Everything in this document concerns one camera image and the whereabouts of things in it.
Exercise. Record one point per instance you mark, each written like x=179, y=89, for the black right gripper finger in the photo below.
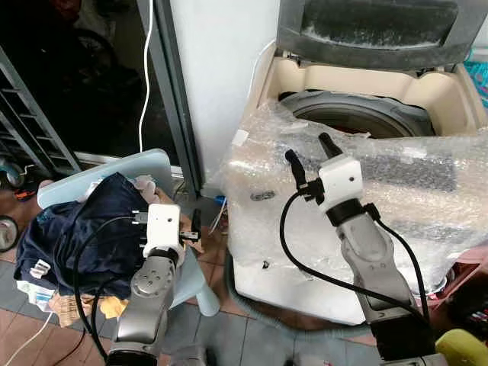
x=296, y=166
x=329, y=145

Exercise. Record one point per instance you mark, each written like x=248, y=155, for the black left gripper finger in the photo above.
x=195, y=221

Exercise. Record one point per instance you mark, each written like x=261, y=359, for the navy blue garment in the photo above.
x=69, y=236

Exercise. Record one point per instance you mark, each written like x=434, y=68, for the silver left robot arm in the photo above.
x=149, y=297

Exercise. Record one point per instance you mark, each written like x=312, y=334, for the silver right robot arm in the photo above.
x=374, y=259

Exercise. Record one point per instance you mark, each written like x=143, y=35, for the grey washing machine lid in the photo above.
x=366, y=46

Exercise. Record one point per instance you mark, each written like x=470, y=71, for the beige top-load washing machine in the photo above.
x=442, y=91

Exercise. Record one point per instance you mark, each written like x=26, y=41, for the light blue plastic chair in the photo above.
x=145, y=164

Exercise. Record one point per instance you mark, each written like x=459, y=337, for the yellow garment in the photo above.
x=114, y=306

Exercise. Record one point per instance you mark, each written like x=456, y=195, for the clear bubble wrap sheet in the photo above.
x=427, y=183

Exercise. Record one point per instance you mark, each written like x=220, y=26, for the grey robot left leg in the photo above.
x=189, y=356

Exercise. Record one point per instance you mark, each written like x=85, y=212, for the turquoise plastic hanger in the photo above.
x=476, y=76

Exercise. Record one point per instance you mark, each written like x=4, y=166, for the white turquoise patterned cloth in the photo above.
x=32, y=293

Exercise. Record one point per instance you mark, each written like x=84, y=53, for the pink plastic stool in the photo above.
x=469, y=259

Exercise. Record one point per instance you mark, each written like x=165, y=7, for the dark metal rack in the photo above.
x=44, y=123

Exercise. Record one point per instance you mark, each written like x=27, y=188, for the black and red tool case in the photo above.
x=467, y=309

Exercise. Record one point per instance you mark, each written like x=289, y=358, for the yellow-green plastic dustpan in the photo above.
x=465, y=351

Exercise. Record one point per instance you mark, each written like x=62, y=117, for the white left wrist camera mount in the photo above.
x=162, y=229

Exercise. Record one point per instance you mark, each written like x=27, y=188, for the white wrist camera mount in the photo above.
x=162, y=229
x=339, y=179

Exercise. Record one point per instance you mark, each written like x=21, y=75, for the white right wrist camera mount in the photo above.
x=339, y=179

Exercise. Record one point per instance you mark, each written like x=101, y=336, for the dark grey door frame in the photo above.
x=177, y=114

